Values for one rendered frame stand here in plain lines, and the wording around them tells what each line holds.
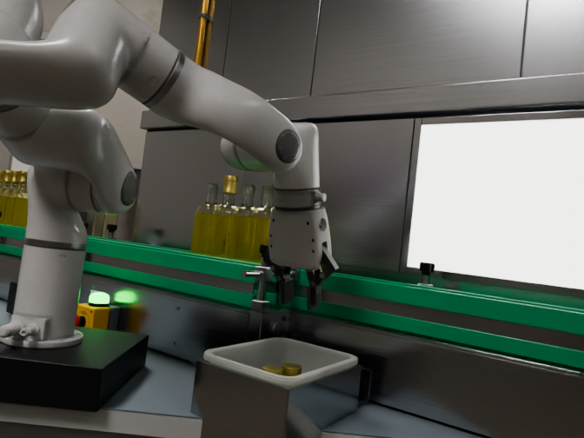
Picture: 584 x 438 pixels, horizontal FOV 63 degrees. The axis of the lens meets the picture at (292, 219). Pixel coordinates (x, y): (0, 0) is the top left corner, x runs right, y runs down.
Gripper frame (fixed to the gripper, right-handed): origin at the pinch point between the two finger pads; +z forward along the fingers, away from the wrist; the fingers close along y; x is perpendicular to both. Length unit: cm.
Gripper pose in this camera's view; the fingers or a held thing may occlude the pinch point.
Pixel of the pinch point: (300, 295)
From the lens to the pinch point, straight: 81.8
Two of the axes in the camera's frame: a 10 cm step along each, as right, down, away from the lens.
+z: 0.3, 9.8, 1.7
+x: -5.6, 1.6, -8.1
